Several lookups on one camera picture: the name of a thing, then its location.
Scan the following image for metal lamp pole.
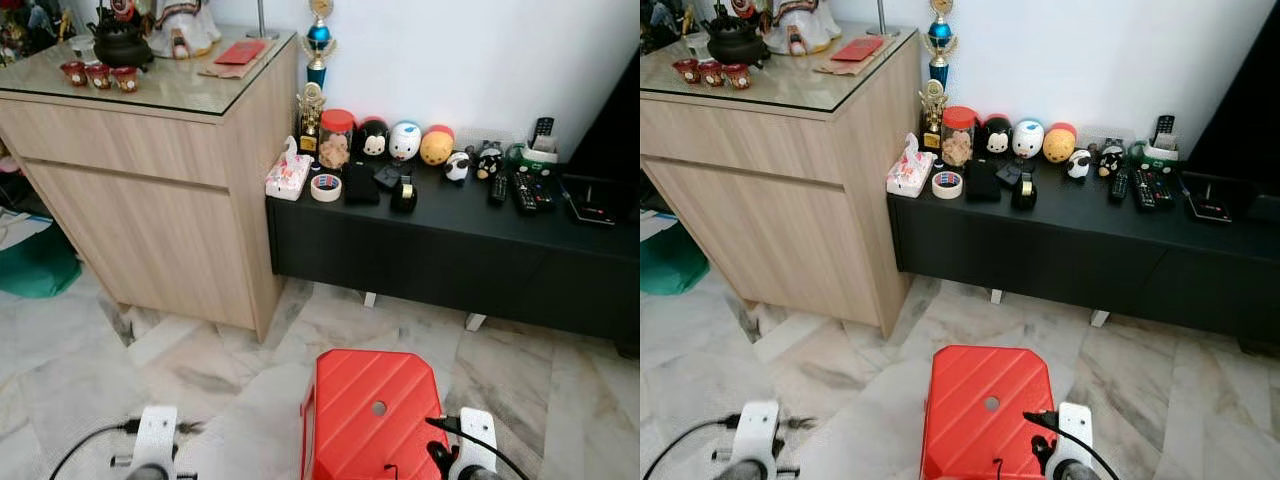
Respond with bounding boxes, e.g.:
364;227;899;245
247;0;282;42
867;0;902;40

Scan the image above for red packet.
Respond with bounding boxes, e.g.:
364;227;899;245
214;39;270;67
831;37;887;64

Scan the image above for green bag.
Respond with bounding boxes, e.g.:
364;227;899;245
640;221;710;298
0;224;84;300

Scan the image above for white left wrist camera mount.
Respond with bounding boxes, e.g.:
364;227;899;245
132;404;180;472
734;400;782;471

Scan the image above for green white remote holder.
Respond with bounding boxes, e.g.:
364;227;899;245
1129;114;1184;177
504;117;562;180

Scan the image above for white and blue plush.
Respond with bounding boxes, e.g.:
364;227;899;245
1011;119;1047;162
387;121;424;164

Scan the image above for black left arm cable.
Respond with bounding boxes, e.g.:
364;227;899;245
642;413;744;480
47;418;142;480

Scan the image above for red plastic stool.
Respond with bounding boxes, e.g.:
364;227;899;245
919;345;1057;480
300;349;452;480

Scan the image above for yellow and red plush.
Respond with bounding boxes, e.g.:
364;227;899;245
1042;121;1079;165
419;124;457;167

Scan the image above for light wooden cabinet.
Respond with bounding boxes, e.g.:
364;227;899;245
0;27;302;343
640;24;924;340

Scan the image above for red lidded snack jar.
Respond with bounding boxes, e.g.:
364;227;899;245
317;109;357;172
939;105;979;169

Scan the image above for black wallet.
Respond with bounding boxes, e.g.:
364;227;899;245
964;159;1002;204
342;161;382;207

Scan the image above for white robed statue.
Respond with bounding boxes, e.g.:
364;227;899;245
144;0;224;60
764;0;844;57

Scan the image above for flat black device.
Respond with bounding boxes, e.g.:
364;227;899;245
559;174;620;227
1181;171;1242;224

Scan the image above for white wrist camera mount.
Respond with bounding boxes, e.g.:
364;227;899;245
1057;401;1095;471
455;406;500;477
734;400;782;471
132;404;180;472

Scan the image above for black mouse plush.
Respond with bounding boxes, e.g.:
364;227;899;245
979;114;1014;157
356;116;392;162

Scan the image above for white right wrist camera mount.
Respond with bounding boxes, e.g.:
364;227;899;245
1057;401;1095;471
455;406;500;477

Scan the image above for blue and gold trophy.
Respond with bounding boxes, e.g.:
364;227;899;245
924;0;959;90
302;0;339;90

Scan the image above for pink floral tissue box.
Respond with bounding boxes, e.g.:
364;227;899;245
885;132;937;199
264;136;315;202

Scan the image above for small gold trophy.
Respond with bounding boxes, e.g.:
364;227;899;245
296;82;327;157
919;79;950;154

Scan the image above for black incense pot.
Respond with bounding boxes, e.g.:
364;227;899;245
89;19;157;70
705;17;772;67

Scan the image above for dark figurine clutter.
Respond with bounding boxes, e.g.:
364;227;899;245
640;0;703;57
0;0;63;63

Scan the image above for black tape dispenser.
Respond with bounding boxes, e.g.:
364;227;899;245
1010;169;1040;212
389;171;420;214

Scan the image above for black television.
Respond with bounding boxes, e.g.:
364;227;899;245
1184;44;1280;198
558;48;641;188

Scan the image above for black remote coloured buttons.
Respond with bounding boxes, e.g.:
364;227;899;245
1132;169;1162;212
511;171;542;214

